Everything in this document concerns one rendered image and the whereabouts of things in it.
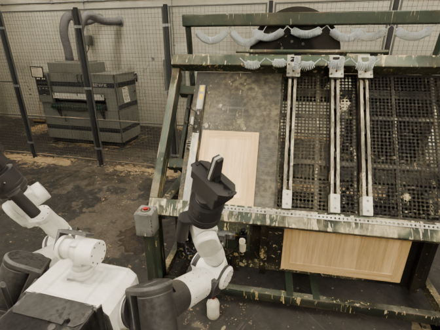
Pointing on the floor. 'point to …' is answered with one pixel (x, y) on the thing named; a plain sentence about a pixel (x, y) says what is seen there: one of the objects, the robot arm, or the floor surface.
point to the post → (150, 257)
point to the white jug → (213, 308)
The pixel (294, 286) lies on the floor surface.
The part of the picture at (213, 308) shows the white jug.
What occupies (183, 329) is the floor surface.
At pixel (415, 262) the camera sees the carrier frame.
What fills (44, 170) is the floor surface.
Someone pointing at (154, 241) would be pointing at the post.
